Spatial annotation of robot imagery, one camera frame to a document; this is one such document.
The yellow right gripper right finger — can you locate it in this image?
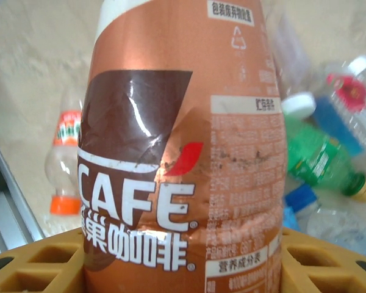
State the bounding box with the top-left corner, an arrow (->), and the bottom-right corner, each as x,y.
281,228 -> 366,293

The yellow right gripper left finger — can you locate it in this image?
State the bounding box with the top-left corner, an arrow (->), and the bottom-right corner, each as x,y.
0,228 -> 87,293

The clear bottle faint dark label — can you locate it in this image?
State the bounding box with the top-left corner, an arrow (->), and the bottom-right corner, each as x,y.
285,183 -> 366,263

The green plastic bottle yellow cap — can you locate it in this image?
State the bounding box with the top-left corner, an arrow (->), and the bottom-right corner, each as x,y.
282,112 -> 366,204

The orange-label bottle orange cap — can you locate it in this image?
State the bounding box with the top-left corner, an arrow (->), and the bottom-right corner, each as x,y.
44,91 -> 85,228

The small red-label bottle white cap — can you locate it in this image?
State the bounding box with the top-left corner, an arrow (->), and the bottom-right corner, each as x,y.
325,54 -> 366,147

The brown coffee drink bottle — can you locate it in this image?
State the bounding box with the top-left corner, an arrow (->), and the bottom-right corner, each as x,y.
76,0 -> 289,293

